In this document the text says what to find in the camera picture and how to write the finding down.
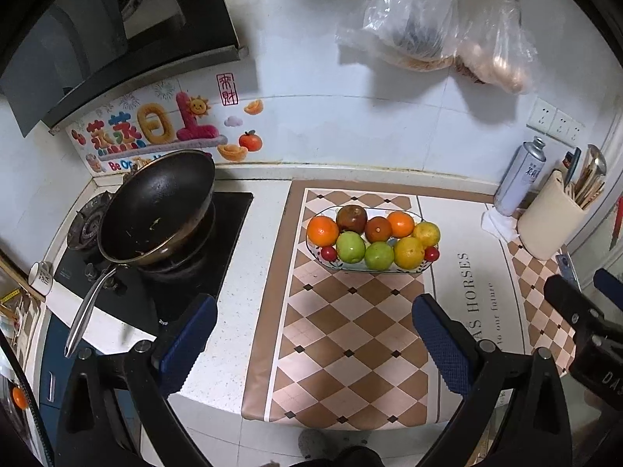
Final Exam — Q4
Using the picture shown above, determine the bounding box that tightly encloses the colourful wall sticker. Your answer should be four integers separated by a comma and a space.
64, 63, 265, 176

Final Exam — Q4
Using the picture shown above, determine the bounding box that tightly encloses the yellow lemon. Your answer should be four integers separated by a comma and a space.
412, 220, 440, 248
394, 236, 424, 270

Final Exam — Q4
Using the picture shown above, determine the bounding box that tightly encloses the black range hood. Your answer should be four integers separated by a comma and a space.
1, 0, 245, 135

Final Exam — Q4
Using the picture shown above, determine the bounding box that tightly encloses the white folded tissue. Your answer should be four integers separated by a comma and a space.
480, 207, 519, 242

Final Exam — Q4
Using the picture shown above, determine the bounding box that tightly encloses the large orange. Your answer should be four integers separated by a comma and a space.
306, 216, 340, 248

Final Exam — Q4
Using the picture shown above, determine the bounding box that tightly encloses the black gas stove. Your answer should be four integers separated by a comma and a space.
54, 192, 253, 335

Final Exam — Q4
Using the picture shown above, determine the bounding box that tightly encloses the glass floral fruit plate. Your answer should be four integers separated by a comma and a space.
306, 204, 440, 274

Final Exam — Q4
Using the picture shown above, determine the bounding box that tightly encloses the clear plastic bag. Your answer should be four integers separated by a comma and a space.
456, 0, 537, 95
336, 0, 458, 72

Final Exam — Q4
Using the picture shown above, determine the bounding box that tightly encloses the red cherry tomato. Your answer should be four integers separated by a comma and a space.
424, 246, 440, 263
320, 246, 338, 263

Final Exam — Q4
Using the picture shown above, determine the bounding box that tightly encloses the white wall socket panel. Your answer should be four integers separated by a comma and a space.
526, 97, 586, 147

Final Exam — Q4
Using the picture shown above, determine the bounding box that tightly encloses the grey spray can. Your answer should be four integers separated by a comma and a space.
494, 137, 546, 216

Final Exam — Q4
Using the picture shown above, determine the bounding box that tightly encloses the small orange tangerine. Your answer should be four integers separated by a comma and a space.
387, 211, 415, 238

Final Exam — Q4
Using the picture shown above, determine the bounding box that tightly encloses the green apple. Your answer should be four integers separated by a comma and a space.
364, 241, 394, 272
336, 231, 366, 263

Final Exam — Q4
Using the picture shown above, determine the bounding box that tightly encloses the white cup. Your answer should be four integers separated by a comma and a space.
28, 262, 53, 296

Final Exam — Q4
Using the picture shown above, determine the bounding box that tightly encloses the beige utensil holder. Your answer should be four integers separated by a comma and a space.
516, 170, 586, 260

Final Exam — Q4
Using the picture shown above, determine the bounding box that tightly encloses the dark red apple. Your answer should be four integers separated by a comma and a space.
336, 205, 368, 234

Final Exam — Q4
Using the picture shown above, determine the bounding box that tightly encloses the black wok pan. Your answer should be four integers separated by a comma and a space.
63, 150, 215, 357

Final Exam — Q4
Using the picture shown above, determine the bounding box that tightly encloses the checkered brown table mat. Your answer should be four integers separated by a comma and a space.
242, 181, 575, 430

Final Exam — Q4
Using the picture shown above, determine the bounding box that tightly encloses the brownish orange fruit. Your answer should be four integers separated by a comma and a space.
365, 216, 393, 244

